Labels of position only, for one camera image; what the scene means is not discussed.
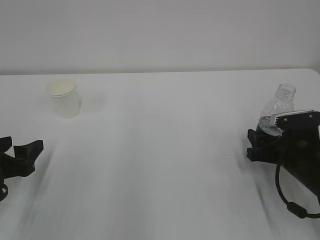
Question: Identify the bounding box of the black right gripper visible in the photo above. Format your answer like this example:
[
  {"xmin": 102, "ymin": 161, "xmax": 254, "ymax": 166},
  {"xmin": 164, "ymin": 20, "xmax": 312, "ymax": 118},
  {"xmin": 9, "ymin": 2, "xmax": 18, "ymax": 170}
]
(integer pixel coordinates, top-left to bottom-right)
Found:
[{"xmin": 246, "ymin": 117, "xmax": 320, "ymax": 165}]

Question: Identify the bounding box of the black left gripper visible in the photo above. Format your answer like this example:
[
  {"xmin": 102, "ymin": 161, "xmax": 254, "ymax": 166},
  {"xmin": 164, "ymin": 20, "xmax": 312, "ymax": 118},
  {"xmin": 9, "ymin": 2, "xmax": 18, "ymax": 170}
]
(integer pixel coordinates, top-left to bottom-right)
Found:
[{"xmin": 0, "ymin": 136, "xmax": 44, "ymax": 179}]

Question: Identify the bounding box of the clear plastic water bottle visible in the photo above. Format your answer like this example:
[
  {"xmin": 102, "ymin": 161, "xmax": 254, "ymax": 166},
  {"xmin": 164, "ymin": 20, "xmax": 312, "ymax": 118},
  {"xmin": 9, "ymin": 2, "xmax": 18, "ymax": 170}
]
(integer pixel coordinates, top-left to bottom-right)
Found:
[{"xmin": 256, "ymin": 83, "xmax": 297, "ymax": 137}]

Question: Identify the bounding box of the white paper cup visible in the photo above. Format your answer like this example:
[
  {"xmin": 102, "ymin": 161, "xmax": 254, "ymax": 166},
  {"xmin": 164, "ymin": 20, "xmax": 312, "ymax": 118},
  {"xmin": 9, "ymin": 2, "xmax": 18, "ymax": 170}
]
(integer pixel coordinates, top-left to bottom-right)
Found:
[{"xmin": 47, "ymin": 77, "xmax": 80, "ymax": 119}]

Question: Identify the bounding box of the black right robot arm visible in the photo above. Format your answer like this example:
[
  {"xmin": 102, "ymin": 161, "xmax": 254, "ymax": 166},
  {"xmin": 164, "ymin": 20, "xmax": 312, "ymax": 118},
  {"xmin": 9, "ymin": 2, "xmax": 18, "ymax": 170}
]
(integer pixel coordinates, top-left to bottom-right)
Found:
[{"xmin": 246, "ymin": 113, "xmax": 320, "ymax": 196}]

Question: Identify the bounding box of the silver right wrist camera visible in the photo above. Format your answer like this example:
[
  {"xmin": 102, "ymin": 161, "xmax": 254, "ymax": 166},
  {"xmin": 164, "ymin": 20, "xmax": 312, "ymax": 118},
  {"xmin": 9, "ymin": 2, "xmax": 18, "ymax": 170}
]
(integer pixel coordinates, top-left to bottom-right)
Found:
[{"xmin": 269, "ymin": 109, "xmax": 320, "ymax": 131}]

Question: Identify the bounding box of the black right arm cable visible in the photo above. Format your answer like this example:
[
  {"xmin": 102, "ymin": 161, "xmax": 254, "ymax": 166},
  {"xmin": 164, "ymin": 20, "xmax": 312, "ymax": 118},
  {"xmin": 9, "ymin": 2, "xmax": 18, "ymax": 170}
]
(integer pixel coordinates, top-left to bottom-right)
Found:
[{"xmin": 275, "ymin": 147, "xmax": 320, "ymax": 219}]

